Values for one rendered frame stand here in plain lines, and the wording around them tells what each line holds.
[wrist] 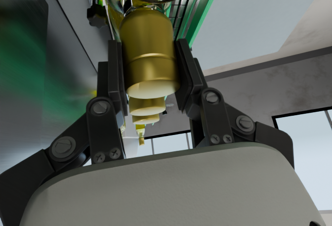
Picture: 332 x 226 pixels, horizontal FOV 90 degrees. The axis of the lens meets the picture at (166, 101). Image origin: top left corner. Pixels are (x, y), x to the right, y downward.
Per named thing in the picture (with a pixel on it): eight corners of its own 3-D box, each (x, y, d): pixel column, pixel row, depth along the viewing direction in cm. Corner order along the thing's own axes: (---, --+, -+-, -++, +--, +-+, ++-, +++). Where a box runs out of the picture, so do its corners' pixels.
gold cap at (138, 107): (152, 56, 15) (158, 104, 13) (165, 71, 18) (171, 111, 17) (117, 67, 16) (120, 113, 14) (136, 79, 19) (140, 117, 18)
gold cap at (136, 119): (157, 91, 24) (161, 121, 23) (133, 95, 24) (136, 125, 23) (153, 82, 20) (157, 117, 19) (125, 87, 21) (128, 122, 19)
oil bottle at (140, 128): (133, 101, 107) (137, 145, 100) (142, 100, 108) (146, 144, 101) (133, 103, 113) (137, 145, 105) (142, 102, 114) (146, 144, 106)
